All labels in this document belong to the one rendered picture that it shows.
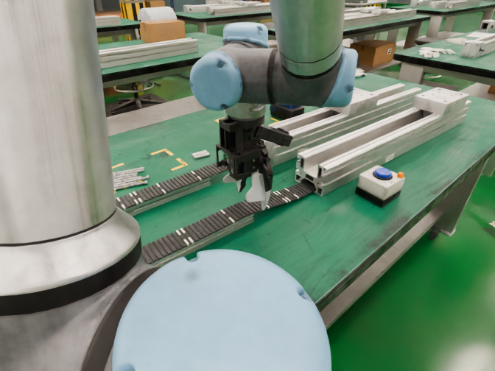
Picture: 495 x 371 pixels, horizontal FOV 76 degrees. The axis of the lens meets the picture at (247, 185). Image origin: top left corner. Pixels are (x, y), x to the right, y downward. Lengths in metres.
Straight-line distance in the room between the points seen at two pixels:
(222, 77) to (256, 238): 0.38
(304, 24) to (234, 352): 0.29
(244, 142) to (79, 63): 0.45
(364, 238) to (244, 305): 0.57
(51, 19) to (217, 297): 0.17
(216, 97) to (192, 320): 0.32
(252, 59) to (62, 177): 0.31
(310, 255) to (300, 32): 0.45
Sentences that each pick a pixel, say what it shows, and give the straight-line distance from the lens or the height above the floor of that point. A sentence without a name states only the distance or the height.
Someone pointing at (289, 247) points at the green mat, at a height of 0.78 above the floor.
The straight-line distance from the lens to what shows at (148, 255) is 0.65.
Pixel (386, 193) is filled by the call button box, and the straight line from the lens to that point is 0.82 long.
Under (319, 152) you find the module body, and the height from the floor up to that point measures 0.86.
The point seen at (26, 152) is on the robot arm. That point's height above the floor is 1.18.
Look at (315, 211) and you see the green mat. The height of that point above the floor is 0.78.
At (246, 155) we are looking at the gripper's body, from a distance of 0.60.
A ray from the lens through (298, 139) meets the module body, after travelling 0.98.
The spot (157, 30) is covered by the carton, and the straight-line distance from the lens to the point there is 2.85.
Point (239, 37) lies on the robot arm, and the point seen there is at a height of 1.18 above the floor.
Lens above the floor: 1.26
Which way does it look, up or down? 34 degrees down
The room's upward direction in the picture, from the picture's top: straight up
